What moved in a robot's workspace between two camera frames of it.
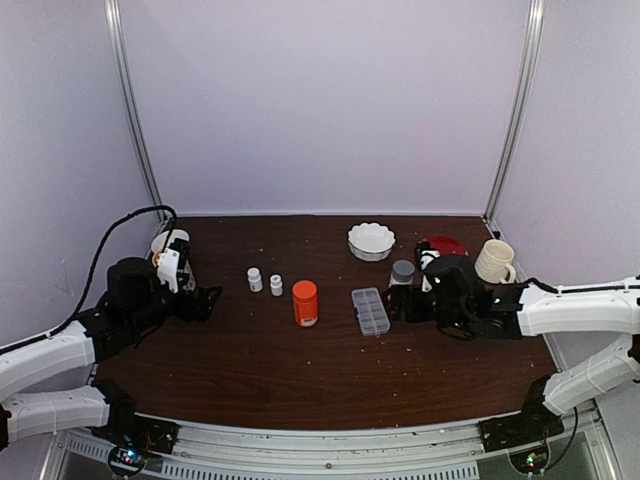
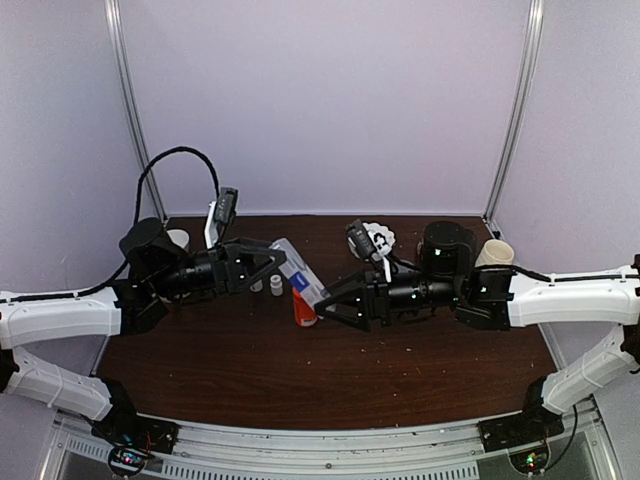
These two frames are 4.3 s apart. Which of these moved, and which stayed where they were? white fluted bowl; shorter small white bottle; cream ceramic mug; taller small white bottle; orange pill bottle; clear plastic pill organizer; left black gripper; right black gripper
Moved: left black gripper; clear plastic pill organizer; right black gripper
Stayed: taller small white bottle; white fluted bowl; orange pill bottle; shorter small white bottle; cream ceramic mug
